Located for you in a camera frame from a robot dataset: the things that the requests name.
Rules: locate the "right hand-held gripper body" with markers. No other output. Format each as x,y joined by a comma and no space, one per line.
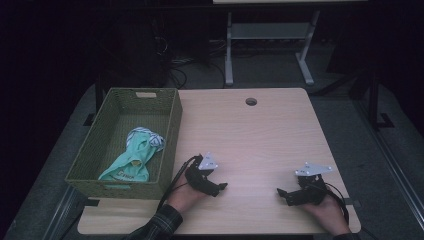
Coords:
310,193

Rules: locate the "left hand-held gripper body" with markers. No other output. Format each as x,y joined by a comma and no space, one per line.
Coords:
200,178

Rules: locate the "mint green striped pet shirt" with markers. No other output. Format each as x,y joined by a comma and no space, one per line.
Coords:
133,160

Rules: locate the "green woven basket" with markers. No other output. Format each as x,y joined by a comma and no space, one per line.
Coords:
100,143

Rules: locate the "person's left hand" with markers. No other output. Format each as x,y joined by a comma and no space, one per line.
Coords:
181,196

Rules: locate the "person's right hand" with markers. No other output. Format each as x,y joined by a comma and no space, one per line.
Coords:
328,215

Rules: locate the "dark metal stand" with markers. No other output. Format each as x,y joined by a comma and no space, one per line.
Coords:
373,100

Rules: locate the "grey metal stand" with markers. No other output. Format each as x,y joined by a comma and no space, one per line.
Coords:
266,31

